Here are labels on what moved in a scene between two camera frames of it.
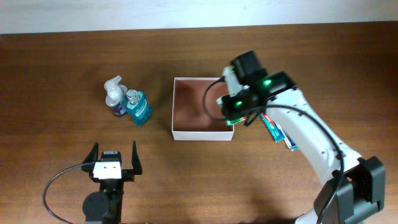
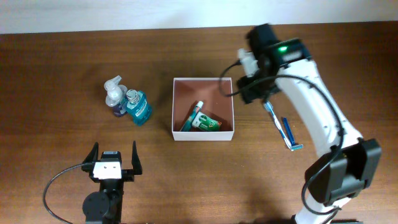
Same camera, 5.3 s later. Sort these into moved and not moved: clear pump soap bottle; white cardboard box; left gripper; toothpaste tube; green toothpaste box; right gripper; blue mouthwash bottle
Moved: right gripper; green toothpaste box; toothpaste tube
Not moved: clear pump soap bottle; left gripper; white cardboard box; blue mouthwash bottle
